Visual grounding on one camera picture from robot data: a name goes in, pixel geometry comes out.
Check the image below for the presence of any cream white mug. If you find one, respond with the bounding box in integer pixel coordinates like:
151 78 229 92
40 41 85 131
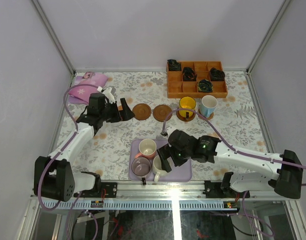
152 155 169 183

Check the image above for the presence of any yellow glass cup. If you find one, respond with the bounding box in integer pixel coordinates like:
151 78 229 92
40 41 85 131
179 96 196 111

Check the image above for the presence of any light blue mug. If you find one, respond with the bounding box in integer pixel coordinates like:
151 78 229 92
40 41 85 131
199 95 218 118

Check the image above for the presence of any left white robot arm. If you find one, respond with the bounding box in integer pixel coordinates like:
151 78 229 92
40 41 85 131
33 92 135 202

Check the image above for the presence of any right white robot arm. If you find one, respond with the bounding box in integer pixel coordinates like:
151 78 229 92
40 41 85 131
157 129 303 200

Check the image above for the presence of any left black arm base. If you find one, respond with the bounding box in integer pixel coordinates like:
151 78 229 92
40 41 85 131
81 182 118 199

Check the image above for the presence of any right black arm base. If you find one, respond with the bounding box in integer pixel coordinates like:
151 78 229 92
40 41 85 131
202 171 249 199

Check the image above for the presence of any dark brown left saucer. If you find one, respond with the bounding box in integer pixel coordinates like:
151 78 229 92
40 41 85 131
132 103 151 121

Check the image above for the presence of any dark brown saucer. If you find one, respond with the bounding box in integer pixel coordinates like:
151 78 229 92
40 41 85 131
132 103 151 121
176 110 196 122
153 104 172 122

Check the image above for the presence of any pink mug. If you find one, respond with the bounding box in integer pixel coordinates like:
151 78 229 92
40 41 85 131
135 138 157 160

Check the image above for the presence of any pink folded cloth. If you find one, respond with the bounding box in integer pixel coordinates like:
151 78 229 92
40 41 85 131
68 72 109 105

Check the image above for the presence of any lilac plastic tray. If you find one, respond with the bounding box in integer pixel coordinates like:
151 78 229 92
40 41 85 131
128 138 192 183

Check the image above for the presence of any purple mug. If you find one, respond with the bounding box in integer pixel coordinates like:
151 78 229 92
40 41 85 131
131 157 152 186

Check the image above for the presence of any dark brown right saucer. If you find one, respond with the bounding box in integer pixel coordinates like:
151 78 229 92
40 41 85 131
176 110 196 122

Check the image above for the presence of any dark brown middle saucer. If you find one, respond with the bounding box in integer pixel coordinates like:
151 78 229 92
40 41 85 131
153 104 172 122

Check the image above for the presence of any black bundle far left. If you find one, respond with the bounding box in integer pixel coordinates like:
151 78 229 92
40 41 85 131
167 59 182 72

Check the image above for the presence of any black bundle right compartment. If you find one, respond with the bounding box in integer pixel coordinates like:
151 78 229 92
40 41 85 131
209 67 226 82

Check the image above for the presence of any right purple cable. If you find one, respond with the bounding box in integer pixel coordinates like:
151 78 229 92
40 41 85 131
161 107 306 237

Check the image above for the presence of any purple cable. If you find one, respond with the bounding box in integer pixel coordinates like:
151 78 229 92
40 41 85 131
161 107 306 237
34 84 103 240

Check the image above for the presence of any aluminium front rail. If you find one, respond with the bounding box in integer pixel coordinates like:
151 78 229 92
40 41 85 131
29 179 299 201

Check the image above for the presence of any black green cable bundle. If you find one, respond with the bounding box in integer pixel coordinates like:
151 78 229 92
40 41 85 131
197 78 214 93

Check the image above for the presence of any black orange cable bundle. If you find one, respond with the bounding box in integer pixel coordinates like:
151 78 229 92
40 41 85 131
182 66 196 82

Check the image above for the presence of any blue slotted cable duct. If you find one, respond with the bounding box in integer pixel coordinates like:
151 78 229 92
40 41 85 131
39 200 238 210

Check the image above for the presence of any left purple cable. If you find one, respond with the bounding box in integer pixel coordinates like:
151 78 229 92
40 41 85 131
34 84 103 240

